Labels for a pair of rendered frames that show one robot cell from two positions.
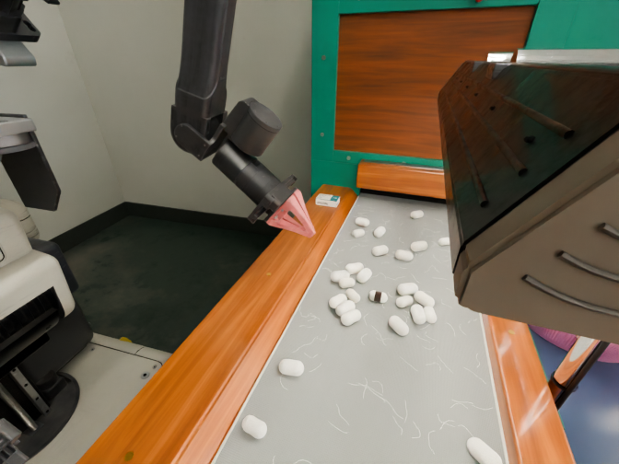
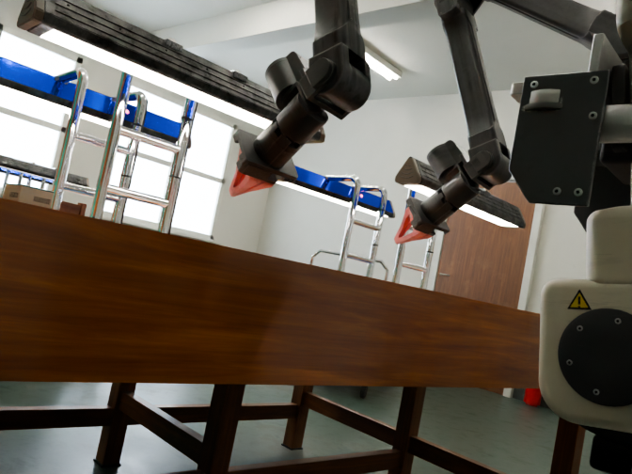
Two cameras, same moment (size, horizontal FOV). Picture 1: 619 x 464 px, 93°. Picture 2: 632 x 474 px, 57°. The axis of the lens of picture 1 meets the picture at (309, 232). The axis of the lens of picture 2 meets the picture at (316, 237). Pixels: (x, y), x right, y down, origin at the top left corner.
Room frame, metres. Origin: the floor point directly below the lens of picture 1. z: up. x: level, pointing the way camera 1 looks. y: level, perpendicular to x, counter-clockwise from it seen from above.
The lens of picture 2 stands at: (1.19, 0.54, 0.75)
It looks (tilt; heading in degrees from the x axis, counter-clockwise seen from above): 4 degrees up; 207
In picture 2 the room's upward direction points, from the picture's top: 11 degrees clockwise
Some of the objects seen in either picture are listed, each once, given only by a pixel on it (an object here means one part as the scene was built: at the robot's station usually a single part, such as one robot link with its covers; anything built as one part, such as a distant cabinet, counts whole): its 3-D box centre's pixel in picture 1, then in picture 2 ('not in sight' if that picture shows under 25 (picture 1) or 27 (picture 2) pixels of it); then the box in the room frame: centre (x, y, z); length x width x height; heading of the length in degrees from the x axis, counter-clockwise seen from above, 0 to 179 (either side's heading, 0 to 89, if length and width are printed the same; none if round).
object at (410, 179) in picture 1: (412, 179); not in sight; (0.79, -0.29, 0.83); 0.30 x 0.06 x 0.07; 70
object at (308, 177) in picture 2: not in sight; (338, 191); (-0.75, -0.39, 1.08); 0.62 x 0.08 x 0.07; 160
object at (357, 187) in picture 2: not in sight; (345, 240); (-0.73, -0.31, 0.90); 0.20 x 0.19 x 0.45; 160
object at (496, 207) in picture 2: not in sight; (468, 196); (-0.56, 0.14, 1.08); 0.62 x 0.08 x 0.07; 160
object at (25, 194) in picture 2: (327, 200); (27, 196); (0.75, -0.05, 0.77); 0.06 x 0.04 x 0.02; 70
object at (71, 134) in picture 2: not in sight; (83, 168); (0.18, -0.64, 0.90); 0.20 x 0.19 x 0.45; 160
